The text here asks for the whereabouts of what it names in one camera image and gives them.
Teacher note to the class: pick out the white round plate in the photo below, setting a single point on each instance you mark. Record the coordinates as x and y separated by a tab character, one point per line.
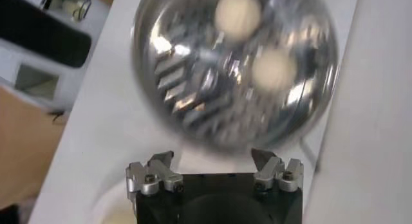
116	202

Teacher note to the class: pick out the stainless steel steamer basket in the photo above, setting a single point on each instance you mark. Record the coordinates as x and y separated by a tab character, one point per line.
199	93

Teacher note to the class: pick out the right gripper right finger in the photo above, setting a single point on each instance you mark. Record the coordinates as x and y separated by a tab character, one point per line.
280	175

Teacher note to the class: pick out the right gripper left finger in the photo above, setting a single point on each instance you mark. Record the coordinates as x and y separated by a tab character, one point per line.
154	177

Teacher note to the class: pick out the white steamed baozi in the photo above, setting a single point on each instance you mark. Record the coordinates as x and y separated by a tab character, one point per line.
273	70
237	14

